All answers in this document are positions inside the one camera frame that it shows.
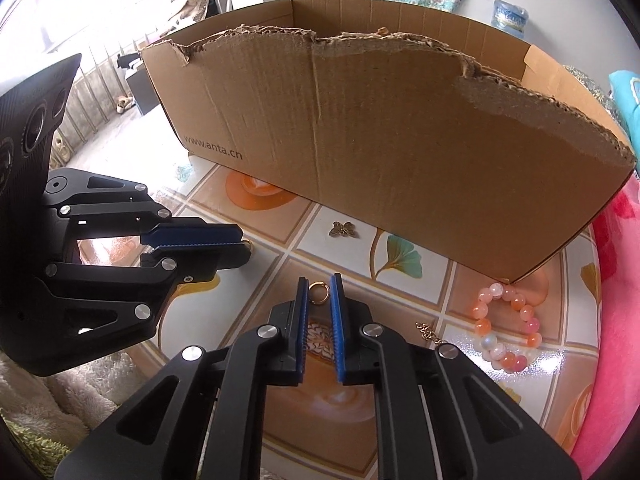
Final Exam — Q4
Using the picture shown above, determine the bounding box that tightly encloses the grey floral lace pillow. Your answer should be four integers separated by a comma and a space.
562, 64, 618, 121

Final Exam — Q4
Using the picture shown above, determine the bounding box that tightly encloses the gold chain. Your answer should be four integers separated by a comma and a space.
415, 321, 451, 346

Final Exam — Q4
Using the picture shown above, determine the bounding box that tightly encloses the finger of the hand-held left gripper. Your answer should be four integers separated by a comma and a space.
42, 170, 244, 250
45, 241, 253, 342

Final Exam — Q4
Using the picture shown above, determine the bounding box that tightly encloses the blue water jug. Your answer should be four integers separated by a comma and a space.
492, 0, 530, 38

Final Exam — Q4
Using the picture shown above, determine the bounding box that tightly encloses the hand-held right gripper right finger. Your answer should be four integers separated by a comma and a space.
330, 273, 583, 480

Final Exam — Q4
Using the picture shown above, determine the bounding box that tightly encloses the white fluffy blanket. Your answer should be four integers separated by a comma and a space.
0, 350, 151, 461

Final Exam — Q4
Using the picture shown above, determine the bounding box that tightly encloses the orange pink bead bracelet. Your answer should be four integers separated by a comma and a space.
470, 282, 543, 373

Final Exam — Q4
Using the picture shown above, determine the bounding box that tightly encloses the pink floral blanket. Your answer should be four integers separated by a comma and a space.
570, 170, 640, 480

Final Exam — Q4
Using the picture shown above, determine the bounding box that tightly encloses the grey cabinet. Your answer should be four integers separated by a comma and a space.
125, 60, 162, 117

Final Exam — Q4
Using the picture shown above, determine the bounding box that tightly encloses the brown cardboard box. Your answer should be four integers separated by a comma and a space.
140, 0, 637, 285

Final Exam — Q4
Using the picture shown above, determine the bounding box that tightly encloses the metal railing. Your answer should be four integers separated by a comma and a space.
50, 40, 166, 171

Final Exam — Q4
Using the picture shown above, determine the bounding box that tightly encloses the green fluffy cloth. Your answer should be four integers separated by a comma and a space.
0, 410, 76, 480

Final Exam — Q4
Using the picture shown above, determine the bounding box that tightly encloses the blue patterned pillow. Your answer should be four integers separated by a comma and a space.
607, 71, 640, 126

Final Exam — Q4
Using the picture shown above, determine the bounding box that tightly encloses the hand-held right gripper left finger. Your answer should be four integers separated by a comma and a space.
54, 276, 310, 480

